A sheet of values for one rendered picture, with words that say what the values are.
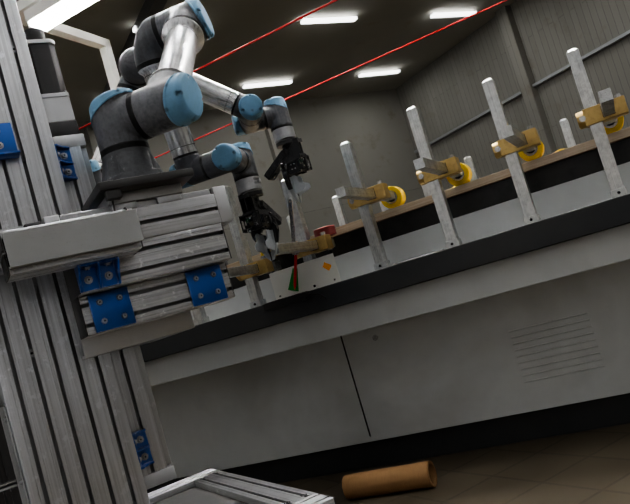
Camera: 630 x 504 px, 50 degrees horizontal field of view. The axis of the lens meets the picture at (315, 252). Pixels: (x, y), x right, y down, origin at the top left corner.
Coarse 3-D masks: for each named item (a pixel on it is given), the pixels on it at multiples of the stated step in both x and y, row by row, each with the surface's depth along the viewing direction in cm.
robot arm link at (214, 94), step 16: (128, 64) 210; (128, 80) 215; (144, 80) 212; (208, 80) 211; (208, 96) 211; (224, 96) 210; (240, 96) 211; (256, 96) 210; (240, 112) 211; (256, 112) 209
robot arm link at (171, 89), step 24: (192, 0) 185; (168, 24) 181; (192, 24) 181; (168, 48) 172; (192, 48) 176; (168, 72) 159; (192, 72) 172; (144, 96) 155; (168, 96) 153; (192, 96) 158; (144, 120) 156; (168, 120) 156; (192, 120) 158
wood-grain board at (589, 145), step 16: (592, 144) 211; (544, 160) 217; (560, 160) 218; (496, 176) 224; (448, 192) 231; (464, 192) 230; (400, 208) 238; (416, 208) 237; (352, 224) 246; (256, 256) 264
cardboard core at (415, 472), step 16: (416, 464) 212; (432, 464) 213; (352, 480) 219; (368, 480) 216; (384, 480) 214; (400, 480) 211; (416, 480) 209; (432, 480) 213; (352, 496) 219; (368, 496) 218
